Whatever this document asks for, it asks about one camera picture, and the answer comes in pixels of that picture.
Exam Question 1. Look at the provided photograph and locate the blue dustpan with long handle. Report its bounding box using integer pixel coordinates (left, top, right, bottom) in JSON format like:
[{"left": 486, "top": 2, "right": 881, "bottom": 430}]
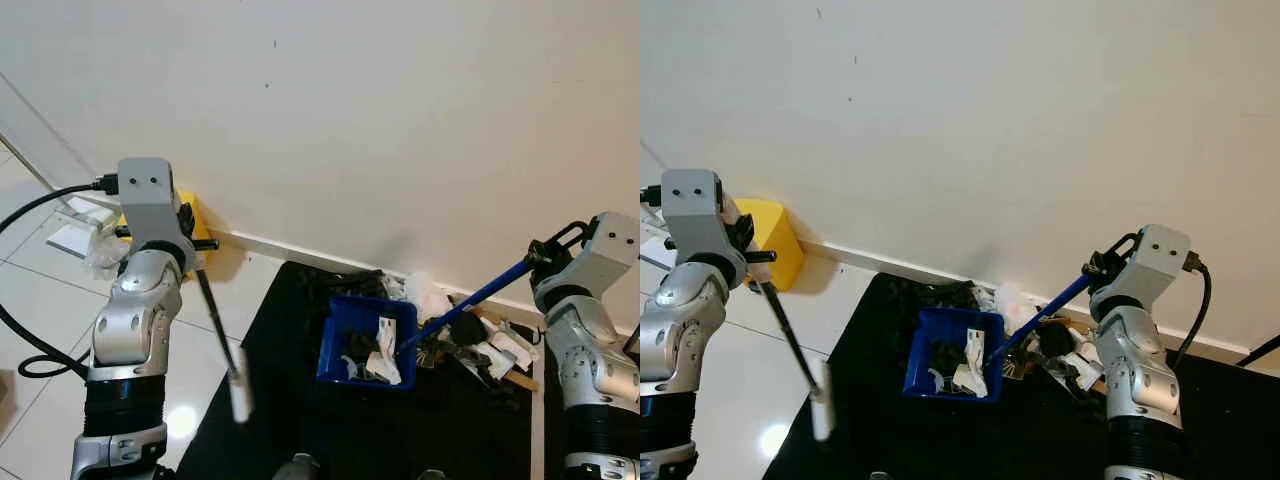
[
  {"left": 903, "top": 268, "right": 1101, "bottom": 403},
  {"left": 316, "top": 258, "right": 541, "bottom": 391}
]

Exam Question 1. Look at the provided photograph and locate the white baseboard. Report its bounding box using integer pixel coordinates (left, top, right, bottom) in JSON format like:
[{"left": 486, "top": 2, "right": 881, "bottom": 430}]
[
  {"left": 50, "top": 195, "right": 551, "bottom": 326},
  {"left": 800, "top": 238, "right": 1280, "bottom": 361}
]

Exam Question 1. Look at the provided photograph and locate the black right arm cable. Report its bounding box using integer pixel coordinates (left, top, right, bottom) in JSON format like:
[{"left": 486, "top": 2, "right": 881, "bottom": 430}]
[{"left": 1175, "top": 255, "right": 1214, "bottom": 366}]

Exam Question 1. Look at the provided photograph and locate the torn white carton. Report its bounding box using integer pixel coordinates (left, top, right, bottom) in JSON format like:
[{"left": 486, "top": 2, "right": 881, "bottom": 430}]
[
  {"left": 1050, "top": 345, "right": 1101, "bottom": 396},
  {"left": 470, "top": 328, "right": 541, "bottom": 386}
]

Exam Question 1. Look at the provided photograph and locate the black-handled broom with white head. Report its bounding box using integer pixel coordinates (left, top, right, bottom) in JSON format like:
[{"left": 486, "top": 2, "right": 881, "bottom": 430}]
[
  {"left": 758, "top": 282, "right": 837, "bottom": 443},
  {"left": 193, "top": 268, "right": 254, "bottom": 425}
]

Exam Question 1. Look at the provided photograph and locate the white stand base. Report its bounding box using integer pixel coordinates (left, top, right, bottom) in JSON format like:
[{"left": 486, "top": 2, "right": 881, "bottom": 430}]
[
  {"left": 640, "top": 215, "right": 669, "bottom": 269},
  {"left": 45, "top": 200, "right": 121, "bottom": 261}
]

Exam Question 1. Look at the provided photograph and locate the thin metal pole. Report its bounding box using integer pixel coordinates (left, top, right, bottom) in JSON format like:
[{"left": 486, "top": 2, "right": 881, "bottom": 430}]
[{"left": 0, "top": 133, "right": 61, "bottom": 206}]

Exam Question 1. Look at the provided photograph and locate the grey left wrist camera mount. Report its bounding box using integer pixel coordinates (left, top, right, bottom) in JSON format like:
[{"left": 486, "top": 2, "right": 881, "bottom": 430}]
[
  {"left": 115, "top": 157, "right": 196, "bottom": 263},
  {"left": 660, "top": 168, "right": 746, "bottom": 276}
]

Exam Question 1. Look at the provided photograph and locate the yellow box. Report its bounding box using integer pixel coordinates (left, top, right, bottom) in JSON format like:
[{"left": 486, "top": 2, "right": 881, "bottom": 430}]
[
  {"left": 735, "top": 198, "right": 806, "bottom": 293},
  {"left": 118, "top": 190, "right": 214, "bottom": 271}
]

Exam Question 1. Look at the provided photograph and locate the black rod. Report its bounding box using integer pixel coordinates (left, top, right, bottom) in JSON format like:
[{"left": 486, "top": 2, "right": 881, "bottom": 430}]
[{"left": 1235, "top": 333, "right": 1280, "bottom": 369}]

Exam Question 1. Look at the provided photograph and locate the black crumpled wrapper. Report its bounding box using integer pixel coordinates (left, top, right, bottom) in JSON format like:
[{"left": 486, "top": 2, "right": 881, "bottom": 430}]
[
  {"left": 448, "top": 312, "right": 486, "bottom": 349},
  {"left": 1035, "top": 322, "right": 1076, "bottom": 359}
]

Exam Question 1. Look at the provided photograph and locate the clear plastic bag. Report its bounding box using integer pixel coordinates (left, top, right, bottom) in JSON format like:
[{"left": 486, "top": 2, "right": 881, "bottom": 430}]
[{"left": 85, "top": 232, "right": 131, "bottom": 281}]

